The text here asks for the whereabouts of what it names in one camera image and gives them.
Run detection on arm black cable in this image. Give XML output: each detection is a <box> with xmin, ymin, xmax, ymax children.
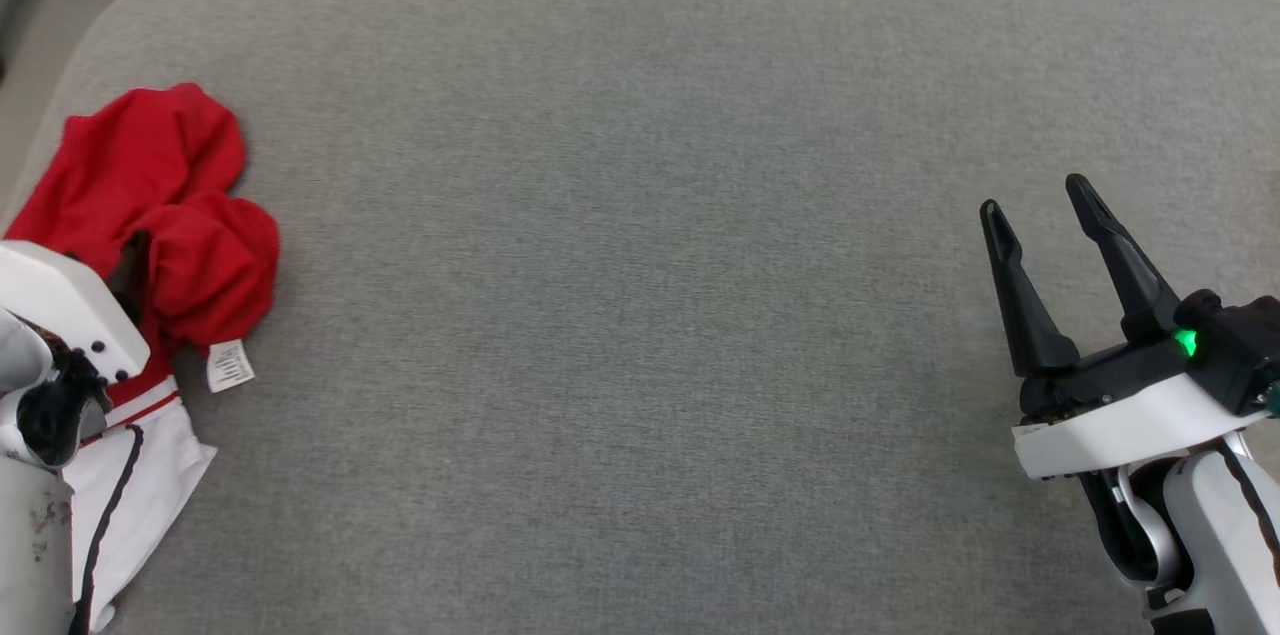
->
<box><xmin>1215</xmin><ymin>443</ymin><xmax>1280</xmax><ymax>566</ymax></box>
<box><xmin>66</xmin><ymin>423</ymin><xmax>147</xmax><ymax>635</ymax></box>

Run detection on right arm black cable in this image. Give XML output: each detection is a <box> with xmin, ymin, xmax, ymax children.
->
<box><xmin>1215</xmin><ymin>443</ymin><xmax>1280</xmax><ymax>566</ymax></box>

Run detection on red jersey with white sleeves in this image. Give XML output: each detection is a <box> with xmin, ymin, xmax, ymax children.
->
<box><xmin>3</xmin><ymin>82</ymin><xmax>282</xmax><ymax>634</ymax></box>

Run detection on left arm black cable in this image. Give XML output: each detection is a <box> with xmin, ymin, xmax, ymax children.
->
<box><xmin>66</xmin><ymin>423</ymin><xmax>147</xmax><ymax>635</ymax></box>

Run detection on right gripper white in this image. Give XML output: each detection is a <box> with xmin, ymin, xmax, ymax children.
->
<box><xmin>979</xmin><ymin>172</ymin><xmax>1253</xmax><ymax>482</ymax></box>

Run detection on grey fabric sofa seat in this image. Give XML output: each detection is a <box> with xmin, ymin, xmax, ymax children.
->
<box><xmin>0</xmin><ymin>0</ymin><xmax>1280</xmax><ymax>635</ymax></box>

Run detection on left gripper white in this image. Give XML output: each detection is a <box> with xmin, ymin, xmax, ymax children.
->
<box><xmin>0</xmin><ymin>231</ymin><xmax>153</xmax><ymax>386</ymax></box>

